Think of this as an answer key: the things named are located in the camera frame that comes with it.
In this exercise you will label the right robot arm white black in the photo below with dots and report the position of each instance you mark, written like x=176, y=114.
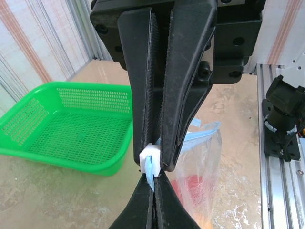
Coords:
x=283, y=95

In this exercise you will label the white zipper slider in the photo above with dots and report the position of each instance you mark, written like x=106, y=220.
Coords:
x=152, y=152

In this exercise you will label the green plastic mesh basket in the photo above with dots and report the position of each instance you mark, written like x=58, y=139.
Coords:
x=71, y=143

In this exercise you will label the clear zip-top bag blue zipper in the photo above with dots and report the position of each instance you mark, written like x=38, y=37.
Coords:
x=202, y=155

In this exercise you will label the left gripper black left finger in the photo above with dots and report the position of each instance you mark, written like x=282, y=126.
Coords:
x=140, y=210

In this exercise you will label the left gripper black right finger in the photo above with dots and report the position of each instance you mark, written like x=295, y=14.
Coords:
x=169, y=210

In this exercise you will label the aluminium mounting rail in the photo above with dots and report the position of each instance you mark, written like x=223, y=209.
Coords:
x=281, y=190

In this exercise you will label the red orange toy mango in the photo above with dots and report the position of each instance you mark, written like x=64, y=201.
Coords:
x=203, y=223

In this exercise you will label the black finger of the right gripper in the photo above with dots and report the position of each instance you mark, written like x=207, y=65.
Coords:
x=188, y=59
x=138, y=71

